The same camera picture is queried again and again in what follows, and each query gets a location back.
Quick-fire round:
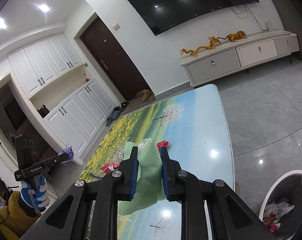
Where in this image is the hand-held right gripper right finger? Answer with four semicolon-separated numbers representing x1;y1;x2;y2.
159;147;278;240

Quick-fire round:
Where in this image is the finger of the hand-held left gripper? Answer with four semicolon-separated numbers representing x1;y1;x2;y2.
54;154;69;166

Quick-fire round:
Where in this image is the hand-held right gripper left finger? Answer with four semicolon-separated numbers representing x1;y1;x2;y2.
20;146;141;240

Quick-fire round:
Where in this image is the purple plastic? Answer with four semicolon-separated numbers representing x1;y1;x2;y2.
58;144;75;167

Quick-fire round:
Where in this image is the light green plastic bag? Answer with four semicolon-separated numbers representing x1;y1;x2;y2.
118;141;166;215

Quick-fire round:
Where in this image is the white plastic bag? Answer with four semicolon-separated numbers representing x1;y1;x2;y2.
264;197;295;221

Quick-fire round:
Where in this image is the white round trash bin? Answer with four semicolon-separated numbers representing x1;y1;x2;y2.
258;170;302;240

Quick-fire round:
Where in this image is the person's left forearm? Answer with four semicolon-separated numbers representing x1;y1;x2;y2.
0;190;42;240

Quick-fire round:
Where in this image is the person's left hand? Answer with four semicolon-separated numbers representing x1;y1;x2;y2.
19;174;50;209

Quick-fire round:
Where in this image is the white crumpled plastic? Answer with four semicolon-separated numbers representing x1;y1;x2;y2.
138;138;153;151

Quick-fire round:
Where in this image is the white shoe cabinet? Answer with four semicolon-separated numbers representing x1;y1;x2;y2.
42;78;122;166

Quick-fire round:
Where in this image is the dark handbag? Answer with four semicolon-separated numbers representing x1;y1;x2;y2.
37;105;50;119

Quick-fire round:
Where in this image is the landscape print table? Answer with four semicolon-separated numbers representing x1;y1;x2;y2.
81;84;235;240

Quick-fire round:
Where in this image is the brown doormat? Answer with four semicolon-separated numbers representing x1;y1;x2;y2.
120;94;156;117

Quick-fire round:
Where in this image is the dark brown entrance door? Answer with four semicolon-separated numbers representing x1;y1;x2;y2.
80;20;148;102

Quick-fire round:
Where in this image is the white grey television cabinet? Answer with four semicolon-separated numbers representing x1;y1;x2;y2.
179;30;299;87

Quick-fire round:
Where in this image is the long golden dragon figurine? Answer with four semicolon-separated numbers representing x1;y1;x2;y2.
180;36;222;58

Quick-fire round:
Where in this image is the short golden dragon figurine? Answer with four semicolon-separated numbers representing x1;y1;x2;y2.
227;31;248;42

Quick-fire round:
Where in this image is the white wall cabinet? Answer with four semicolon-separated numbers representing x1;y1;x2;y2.
8;33;83;97

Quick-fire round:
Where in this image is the large black wall television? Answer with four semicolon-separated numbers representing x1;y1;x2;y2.
117;0;260;36

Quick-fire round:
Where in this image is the white television cable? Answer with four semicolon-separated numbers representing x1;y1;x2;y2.
229;5;266;31

